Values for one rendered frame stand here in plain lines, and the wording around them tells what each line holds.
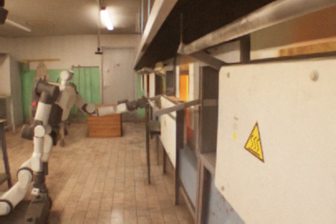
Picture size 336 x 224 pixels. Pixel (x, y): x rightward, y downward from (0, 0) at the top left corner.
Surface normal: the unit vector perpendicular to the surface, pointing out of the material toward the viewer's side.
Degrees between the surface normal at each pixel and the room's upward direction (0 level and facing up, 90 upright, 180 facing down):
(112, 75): 90
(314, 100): 90
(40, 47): 90
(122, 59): 90
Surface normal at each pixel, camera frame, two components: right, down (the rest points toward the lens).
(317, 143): -0.99, 0.02
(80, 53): 0.17, 0.10
